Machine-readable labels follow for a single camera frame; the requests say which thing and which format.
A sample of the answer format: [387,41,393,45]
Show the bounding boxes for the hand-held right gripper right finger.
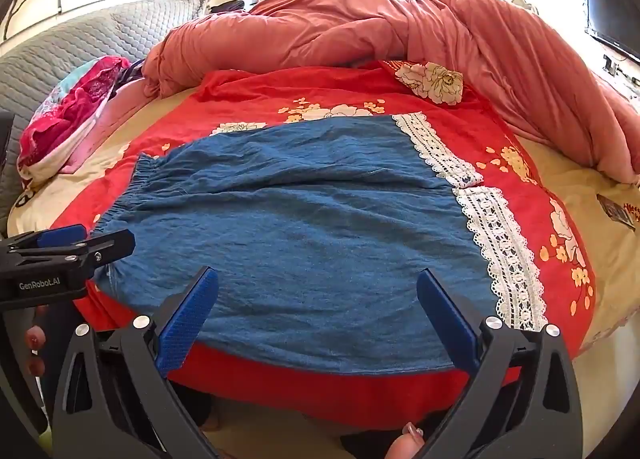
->
[416,269,583,459]

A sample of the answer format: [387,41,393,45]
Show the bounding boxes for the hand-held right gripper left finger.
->
[52,266,221,459]

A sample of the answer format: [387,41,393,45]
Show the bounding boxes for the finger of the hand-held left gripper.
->
[5,224,90,256]
[60,230,137,270]

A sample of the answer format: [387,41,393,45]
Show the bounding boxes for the blue denim pants lace trim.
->
[92,116,551,375]

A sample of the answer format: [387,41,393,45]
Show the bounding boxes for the person's left hand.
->
[24,306,51,380]

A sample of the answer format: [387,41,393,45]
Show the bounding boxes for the person's right hand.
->
[387,421,428,459]

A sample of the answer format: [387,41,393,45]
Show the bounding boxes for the black bedside object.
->
[0,111,16,174]

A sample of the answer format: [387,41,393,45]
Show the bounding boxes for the pink floral cloth bundle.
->
[17,56,133,184]

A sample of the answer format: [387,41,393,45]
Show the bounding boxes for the pale pink pillow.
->
[65,81,151,174]

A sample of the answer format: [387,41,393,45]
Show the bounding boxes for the grey quilted headboard cover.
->
[0,0,213,235]

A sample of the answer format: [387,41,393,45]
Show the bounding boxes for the red floral blanket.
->
[50,59,598,432]

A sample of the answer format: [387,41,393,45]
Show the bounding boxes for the dark folded cloth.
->
[212,0,261,14]

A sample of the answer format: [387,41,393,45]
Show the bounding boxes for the salmon pink duvet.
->
[142,0,640,184]

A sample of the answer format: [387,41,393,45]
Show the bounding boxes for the black flat television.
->
[582,0,640,62]

